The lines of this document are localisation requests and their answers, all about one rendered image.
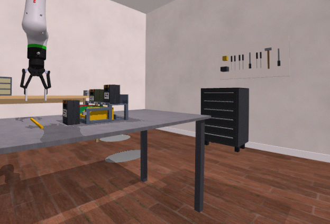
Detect grey bin rack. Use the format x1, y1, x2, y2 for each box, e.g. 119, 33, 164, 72
80, 94, 129, 124

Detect yellow open bin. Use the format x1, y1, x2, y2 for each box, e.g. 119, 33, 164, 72
80, 107, 114, 120

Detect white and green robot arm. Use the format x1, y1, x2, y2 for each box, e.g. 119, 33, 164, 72
22, 0, 49, 60

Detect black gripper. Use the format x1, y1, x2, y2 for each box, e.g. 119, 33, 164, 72
20, 59, 51, 101

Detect green bin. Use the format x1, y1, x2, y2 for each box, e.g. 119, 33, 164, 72
80, 106, 103, 114

